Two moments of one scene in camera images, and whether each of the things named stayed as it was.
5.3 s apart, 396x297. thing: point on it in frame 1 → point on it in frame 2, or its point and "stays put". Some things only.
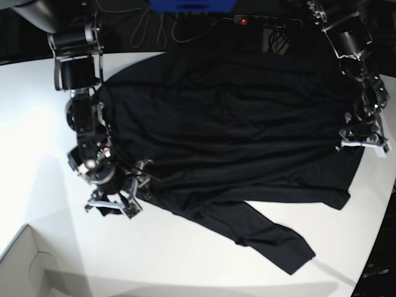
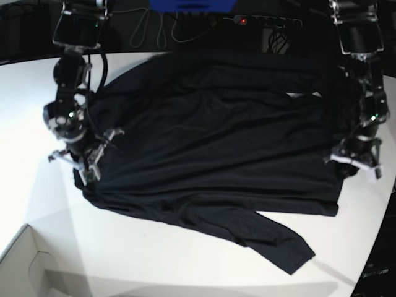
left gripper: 119,194 → 84,154
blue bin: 192,6 stays put
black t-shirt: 214,130 stays put
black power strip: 266,21 stays put
